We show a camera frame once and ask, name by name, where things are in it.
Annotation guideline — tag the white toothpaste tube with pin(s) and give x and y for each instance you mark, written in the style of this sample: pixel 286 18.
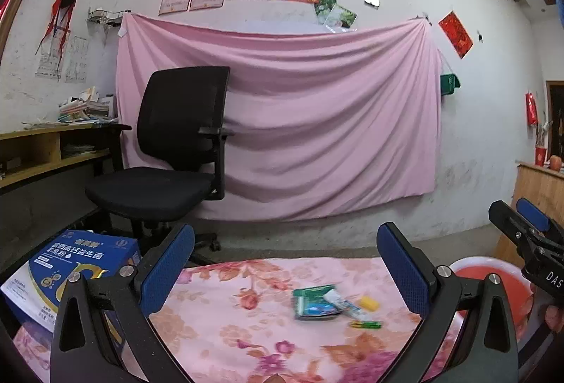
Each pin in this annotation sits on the white toothpaste tube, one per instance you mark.
pixel 348 308

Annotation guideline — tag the green photo with figure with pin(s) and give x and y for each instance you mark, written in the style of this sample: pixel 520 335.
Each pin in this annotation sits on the green photo with figure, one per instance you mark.
pixel 343 17

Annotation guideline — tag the stack of books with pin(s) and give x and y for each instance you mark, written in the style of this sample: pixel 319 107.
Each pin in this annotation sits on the stack of books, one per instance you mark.
pixel 88 107

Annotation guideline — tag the green flat packet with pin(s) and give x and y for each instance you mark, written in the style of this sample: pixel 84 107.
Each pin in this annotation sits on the green flat packet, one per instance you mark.
pixel 310 303

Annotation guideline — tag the dark framed panel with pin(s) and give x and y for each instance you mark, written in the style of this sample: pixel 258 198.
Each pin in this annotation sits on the dark framed panel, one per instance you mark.
pixel 556 118

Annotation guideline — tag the floral pink table cloth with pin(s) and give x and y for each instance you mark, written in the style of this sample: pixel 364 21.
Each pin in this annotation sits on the floral pink table cloth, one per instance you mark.
pixel 246 339

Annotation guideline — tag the red tasselled black hat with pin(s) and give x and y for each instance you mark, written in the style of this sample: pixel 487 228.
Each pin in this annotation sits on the red tasselled black hat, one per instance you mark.
pixel 61 8

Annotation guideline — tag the red apple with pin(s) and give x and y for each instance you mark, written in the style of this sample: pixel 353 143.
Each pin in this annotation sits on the red apple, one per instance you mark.
pixel 555 162

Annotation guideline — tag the orange plastic bucket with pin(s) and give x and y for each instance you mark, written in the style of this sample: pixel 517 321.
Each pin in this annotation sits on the orange plastic bucket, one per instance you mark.
pixel 476 270

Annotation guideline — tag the wooden cabinet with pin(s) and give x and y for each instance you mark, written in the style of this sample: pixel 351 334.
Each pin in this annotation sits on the wooden cabinet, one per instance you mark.
pixel 542 189

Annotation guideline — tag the red hanging ornament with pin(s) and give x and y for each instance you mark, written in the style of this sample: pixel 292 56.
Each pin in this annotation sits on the red hanging ornament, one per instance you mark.
pixel 531 110

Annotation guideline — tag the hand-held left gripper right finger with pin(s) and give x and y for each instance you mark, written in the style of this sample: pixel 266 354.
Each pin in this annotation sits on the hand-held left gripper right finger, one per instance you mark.
pixel 403 268

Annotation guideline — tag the pink hanging sheet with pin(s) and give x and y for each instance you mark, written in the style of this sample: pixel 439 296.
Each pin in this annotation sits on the pink hanging sheet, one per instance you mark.
pixel 317 123

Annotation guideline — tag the black office chair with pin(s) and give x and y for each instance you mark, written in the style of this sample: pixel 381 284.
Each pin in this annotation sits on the black office chair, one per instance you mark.
pixel 185 110

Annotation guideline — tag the blue cloth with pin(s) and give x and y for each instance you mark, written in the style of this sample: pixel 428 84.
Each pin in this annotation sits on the blue cloth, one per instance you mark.
pixel 559 6

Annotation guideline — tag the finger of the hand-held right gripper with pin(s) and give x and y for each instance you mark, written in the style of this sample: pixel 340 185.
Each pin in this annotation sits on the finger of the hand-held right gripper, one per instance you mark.
pixel 531 213
pixel 506 218

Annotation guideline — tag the green battery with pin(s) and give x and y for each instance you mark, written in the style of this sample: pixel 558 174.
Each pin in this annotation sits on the green battery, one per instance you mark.
pixel 365 324

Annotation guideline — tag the small red cup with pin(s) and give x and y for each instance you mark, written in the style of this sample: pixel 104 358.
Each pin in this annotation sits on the small red cup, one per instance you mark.
pixel 540 157

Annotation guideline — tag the green plant photo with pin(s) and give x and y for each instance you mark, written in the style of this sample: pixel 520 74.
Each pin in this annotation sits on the green plant photo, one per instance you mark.
pixel 324 6

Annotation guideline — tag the small yellow block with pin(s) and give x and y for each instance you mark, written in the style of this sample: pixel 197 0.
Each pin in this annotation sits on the small yellow block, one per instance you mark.
pixel 369 303

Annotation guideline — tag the blue cardboard box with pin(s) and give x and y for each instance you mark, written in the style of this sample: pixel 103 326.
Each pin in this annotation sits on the blue cardboard box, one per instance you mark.
pixel 66 259

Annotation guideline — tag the white wall calendar sheets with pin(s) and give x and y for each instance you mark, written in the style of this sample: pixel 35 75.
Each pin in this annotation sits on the white wall calendar sheets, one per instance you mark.
pixel 75 63

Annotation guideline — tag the red wall envelope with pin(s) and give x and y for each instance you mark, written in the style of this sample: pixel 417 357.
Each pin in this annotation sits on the red wall envelope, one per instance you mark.
pixel 456 33

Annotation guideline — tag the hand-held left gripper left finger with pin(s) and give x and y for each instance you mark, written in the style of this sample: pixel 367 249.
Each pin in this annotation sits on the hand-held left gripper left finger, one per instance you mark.
pixel 169 268

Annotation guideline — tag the wooden shelf desk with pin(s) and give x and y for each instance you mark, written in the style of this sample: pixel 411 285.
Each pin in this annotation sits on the wooden shelf desk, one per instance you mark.
pixel 39 162

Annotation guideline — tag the person's right hand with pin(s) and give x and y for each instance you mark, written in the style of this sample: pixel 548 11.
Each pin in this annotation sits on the person's right hand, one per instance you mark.
pixel 554 317

